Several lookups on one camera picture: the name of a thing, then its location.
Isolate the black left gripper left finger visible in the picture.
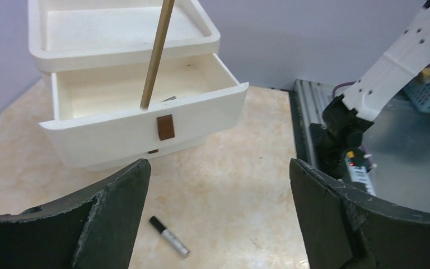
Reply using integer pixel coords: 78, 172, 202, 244
0, 159, 151, 268

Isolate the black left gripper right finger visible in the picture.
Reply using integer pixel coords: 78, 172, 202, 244
289, 159, 430, 268

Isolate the clear glitter gloss tube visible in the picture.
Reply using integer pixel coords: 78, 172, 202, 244
149, 216, 190, 258

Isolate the white pull-out drawer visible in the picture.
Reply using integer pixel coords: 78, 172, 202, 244
40, 53, 249, 171

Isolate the gold slim makeup pencil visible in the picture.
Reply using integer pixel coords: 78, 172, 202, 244
140, 0, 175, 110

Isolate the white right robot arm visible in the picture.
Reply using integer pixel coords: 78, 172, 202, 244
289, 1, 430, 268

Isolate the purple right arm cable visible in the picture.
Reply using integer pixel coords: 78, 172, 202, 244
332, 61, 430, 98

